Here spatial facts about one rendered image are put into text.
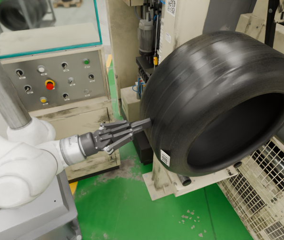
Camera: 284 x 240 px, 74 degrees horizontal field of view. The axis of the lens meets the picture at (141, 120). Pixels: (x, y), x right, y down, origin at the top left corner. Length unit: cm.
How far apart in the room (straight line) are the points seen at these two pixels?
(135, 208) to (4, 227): 102
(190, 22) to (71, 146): 63
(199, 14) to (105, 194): 158
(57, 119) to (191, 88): 98
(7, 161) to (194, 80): 49
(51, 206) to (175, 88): 83
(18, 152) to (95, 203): 142
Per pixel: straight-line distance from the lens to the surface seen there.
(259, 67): 61
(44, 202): 112
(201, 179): 106
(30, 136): 105
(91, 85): 126
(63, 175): 129
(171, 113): 57
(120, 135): 62
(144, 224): 178
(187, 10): 82
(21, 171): 47
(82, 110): 131
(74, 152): 62
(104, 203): 186
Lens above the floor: 171
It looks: 45 degrees down
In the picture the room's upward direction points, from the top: straight up
